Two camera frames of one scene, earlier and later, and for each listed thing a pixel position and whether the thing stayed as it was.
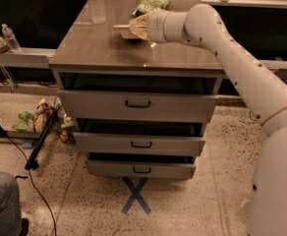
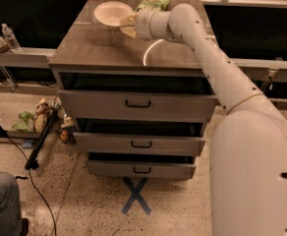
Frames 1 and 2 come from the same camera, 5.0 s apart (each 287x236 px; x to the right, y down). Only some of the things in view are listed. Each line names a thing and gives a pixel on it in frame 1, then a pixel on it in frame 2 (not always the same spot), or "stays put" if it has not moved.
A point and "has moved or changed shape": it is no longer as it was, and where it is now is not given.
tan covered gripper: [155, 25] -> [143, 24]
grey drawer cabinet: [140, 107] stays put
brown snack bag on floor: [41, 114] stays put
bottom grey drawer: [145, 169] stays put
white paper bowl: [127, 33] has moved or changed shape
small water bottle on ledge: [12, 42] stays put
